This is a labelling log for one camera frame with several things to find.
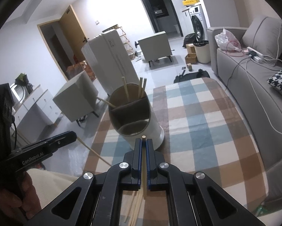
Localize grey sofa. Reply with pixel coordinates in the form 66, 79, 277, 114
206, 15, 282, 212

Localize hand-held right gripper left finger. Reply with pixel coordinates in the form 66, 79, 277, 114
28, 138, 143, 226

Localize black backpack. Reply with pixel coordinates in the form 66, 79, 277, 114
173, 69, 210, 84

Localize wooden door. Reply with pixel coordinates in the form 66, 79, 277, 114
59, 5, 88, 62

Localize red cable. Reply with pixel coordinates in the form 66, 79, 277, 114
227, 40, 243, 56

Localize plaid blanket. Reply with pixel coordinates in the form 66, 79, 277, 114
83, 77, 269, 226

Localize white cable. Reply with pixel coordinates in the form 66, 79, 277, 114
245, 60, 282, 137

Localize black trash bag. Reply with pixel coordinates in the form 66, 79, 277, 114
182, 33, 198, 49

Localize person's left hand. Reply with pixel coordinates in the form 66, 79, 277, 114
0, 189, 41, 226

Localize beige nightstand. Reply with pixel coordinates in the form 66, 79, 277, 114
53, 71, 99, 126
139, 31, 172, 67

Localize grey cable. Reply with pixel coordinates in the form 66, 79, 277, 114
226, 60, 247, 89

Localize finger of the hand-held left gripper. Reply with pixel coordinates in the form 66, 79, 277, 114
33, 131, 77, 147
47, 137, 77, 151

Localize small green object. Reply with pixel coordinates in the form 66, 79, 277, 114
255, 205, 267, 216

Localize green plant bouquet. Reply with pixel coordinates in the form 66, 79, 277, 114
14, 72, 34, 92

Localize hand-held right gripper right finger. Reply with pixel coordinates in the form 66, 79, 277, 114
146, 138, 257, 226

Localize black door frame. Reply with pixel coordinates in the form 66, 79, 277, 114
134, 0, 185, 38

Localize beige trash bin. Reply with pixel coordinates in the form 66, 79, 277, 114
193, 40, 211, 64

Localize wooden rack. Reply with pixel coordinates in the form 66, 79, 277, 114
102, 24, 133, 60

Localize round mirror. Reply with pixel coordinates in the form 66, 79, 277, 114
10, 83, 26, 104

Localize white washing machine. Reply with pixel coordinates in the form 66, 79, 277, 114
189, 3, 208, 41

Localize white plastic bag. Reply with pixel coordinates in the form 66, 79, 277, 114
215, 28, 241, 51

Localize open cardboard box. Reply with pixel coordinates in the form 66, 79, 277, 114
185, 53, 198, 64

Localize brown cardboard boxes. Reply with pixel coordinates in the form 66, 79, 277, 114
67, 60, 95, 82

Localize white power strip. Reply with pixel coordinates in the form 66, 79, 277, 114
247, 47, 264, 58

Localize white dresser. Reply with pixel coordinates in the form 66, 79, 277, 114
11, 85, 64, 128

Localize white cylindrical utensil holder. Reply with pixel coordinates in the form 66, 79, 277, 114
108, 83, 164, 151

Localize white suitcase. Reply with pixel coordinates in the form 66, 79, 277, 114
81, 29, 138, 97

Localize pile of wooden chopsticks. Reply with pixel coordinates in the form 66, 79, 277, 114
124, 191, 144, 226

